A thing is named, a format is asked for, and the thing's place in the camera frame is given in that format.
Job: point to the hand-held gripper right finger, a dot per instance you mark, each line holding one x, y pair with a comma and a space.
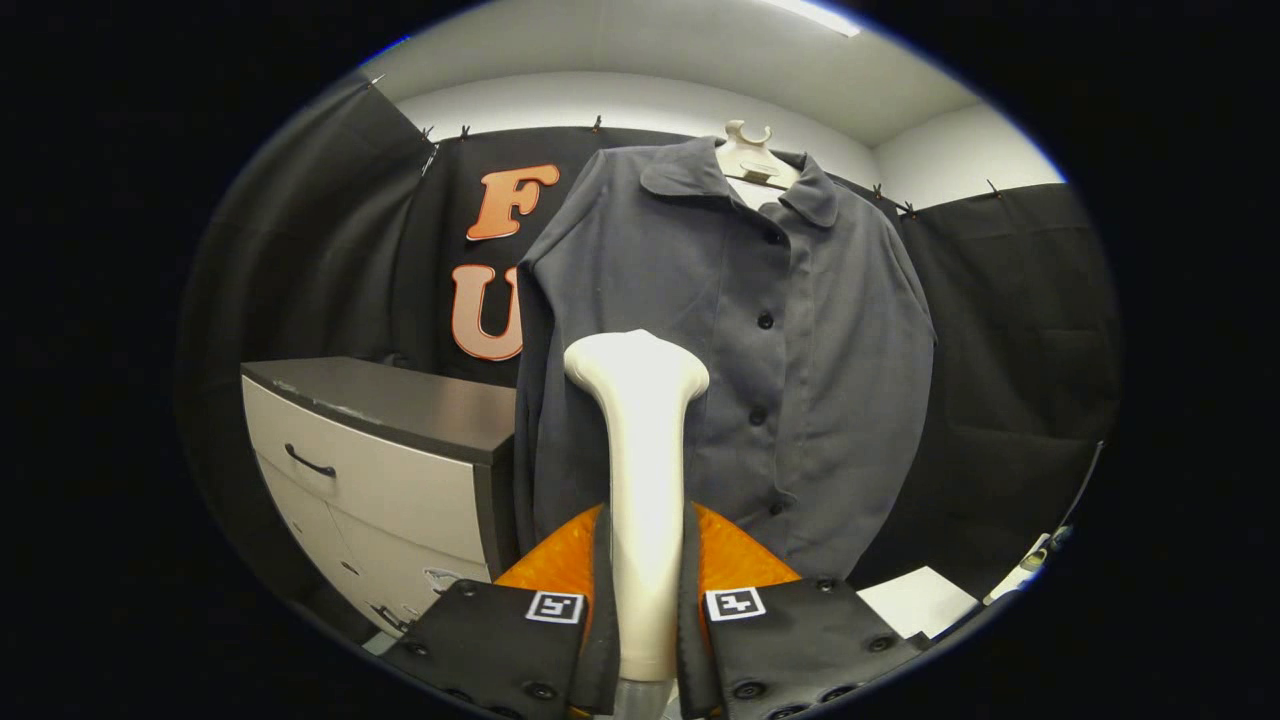
800, 650

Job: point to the white flat box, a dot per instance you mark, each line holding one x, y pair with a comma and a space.
915, 600

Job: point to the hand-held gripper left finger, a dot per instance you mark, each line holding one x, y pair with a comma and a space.
500, 650

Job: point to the wide ceiling light panel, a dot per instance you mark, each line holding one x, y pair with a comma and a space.
815, 15

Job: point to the white dress form mannequin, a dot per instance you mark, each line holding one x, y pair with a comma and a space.
752, 160

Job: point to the black monitor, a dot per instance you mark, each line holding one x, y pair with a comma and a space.
1085, 490

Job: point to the grey cabinet with dark top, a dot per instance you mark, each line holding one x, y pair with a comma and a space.
400, 490

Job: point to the grey button-up shirt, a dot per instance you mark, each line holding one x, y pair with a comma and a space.
830, 380

